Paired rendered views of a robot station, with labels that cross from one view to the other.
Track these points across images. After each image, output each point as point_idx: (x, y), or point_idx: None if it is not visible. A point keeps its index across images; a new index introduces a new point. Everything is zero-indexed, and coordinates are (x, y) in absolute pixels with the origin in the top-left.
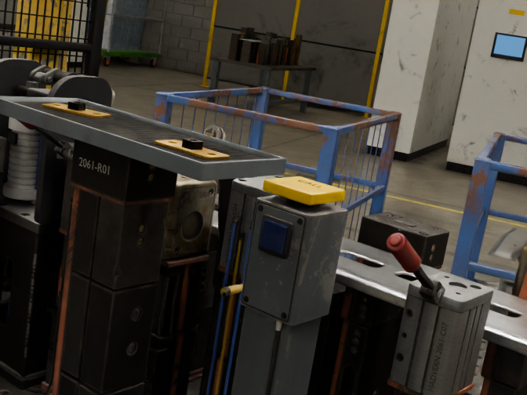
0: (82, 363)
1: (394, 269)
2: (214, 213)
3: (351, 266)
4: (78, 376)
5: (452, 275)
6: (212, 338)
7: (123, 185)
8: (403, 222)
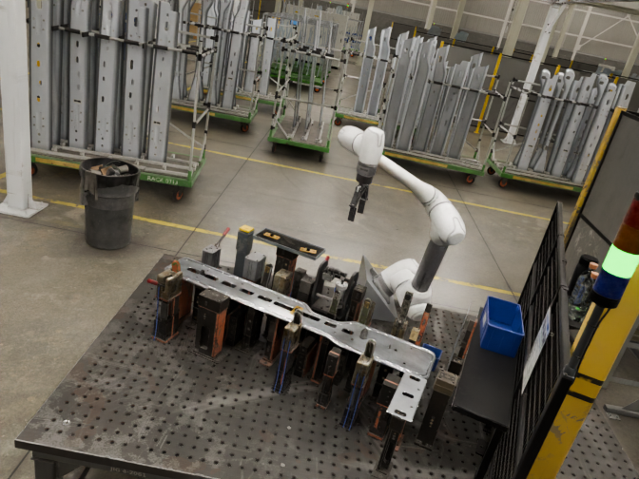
0: None
1: (218, 281)
2: (277, 298)
3: (230, 279)
4: None
5: (210, 252)
6: None
7: None
8: (215, 294)
